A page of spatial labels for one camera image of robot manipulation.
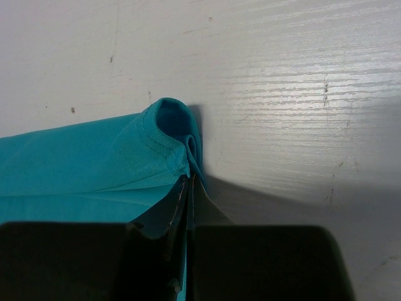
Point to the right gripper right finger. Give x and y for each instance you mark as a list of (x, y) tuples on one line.
[(227, 261)]

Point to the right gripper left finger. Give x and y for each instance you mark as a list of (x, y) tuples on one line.
[(140, 260)]

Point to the teal t-shirt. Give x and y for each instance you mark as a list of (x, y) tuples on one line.
[(105, 171)]

